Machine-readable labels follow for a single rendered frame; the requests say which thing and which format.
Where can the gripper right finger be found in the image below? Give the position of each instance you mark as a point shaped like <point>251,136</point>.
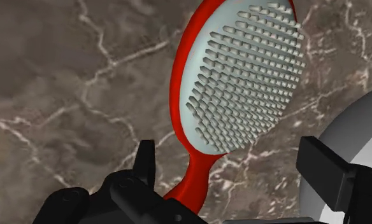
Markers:
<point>335,173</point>

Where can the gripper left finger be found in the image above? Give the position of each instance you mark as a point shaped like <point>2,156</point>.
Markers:
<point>133,192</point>

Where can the red hairbrush with grey bristles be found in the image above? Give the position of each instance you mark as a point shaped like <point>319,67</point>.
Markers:
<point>235,83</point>

